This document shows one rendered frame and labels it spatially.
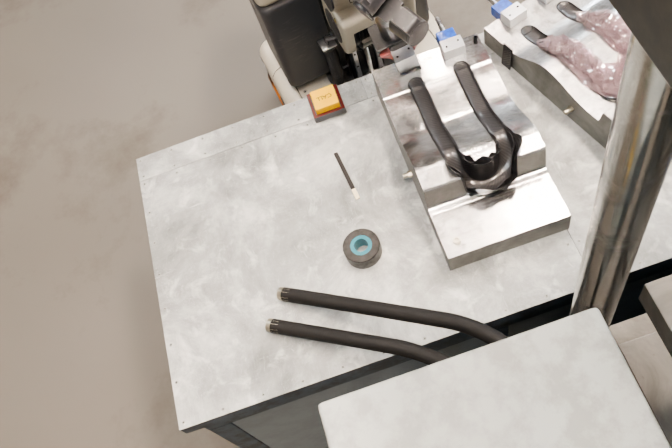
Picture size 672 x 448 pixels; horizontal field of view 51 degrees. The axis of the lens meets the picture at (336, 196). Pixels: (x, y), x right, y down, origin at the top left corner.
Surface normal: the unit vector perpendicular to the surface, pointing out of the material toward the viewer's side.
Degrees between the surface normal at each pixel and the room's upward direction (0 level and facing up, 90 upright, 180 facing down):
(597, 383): 0
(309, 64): 90
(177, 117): 0
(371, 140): 0
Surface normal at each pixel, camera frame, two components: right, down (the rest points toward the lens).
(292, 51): 0.40, 0.75
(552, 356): -0.21, -0.48
